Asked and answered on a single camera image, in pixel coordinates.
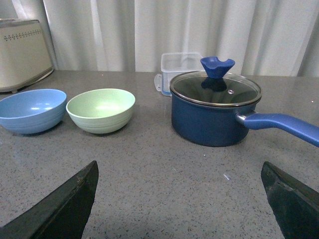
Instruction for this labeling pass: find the camera right gripper black right finger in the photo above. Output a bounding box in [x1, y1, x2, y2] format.
[261, 161, 319, 239]

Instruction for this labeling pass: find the camera right gripper black left finger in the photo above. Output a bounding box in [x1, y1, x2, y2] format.
[0, 160, 99, 239]

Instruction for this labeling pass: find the blue bowl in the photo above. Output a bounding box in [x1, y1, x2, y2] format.
[0, 89, 67, 134]

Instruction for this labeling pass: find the green bowl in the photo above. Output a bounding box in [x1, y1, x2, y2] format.
[66, 89, 136, 134]

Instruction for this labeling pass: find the blue saucepan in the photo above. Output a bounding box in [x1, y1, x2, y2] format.
[171, 94, 319, 147]

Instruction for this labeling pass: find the glass lid with blue knob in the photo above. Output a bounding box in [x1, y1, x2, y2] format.
[170, 57, 262, 108]

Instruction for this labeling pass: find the cream toaster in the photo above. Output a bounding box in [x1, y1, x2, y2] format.
[0, 19, 53, 93]

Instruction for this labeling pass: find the clear plastic container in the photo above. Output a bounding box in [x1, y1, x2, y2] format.
[154, 52, 204, 96]

